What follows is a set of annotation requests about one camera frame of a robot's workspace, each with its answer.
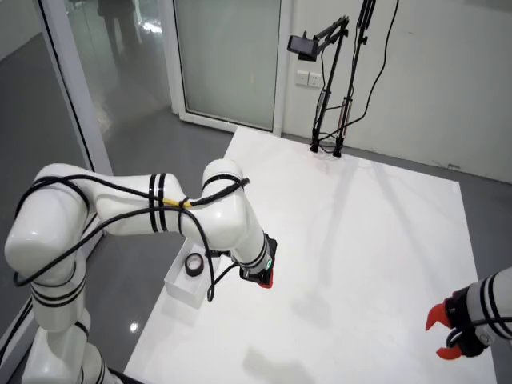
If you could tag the white rectangular bin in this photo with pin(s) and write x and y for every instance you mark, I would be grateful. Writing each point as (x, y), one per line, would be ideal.
(180, 294)

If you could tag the black phone on stand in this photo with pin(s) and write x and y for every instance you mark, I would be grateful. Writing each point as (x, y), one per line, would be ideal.
(300, 45)

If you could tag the white wall switch plate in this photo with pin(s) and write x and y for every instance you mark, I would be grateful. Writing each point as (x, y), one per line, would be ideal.
(302, 78)

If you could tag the black jointed stand arm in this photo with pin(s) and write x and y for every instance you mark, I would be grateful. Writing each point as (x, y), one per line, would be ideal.
(345, 112)
(322, 100)

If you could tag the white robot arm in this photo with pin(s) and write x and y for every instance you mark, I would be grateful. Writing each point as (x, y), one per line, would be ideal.
(52, 240)
(496, 292)

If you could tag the person in dark clothes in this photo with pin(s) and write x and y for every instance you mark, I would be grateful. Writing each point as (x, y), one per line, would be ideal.
(118, 24)

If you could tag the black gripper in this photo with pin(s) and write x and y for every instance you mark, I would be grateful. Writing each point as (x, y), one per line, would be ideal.
(254, 277)
(466, 320)

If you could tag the frosted glass door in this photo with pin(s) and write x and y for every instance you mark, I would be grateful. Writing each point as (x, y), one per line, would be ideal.
(228, 60)

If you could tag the black tape roll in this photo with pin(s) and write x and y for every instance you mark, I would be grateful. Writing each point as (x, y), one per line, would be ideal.
(194, 274)

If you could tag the white wall socket plate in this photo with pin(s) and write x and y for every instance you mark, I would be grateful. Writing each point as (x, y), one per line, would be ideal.
(315, 80)

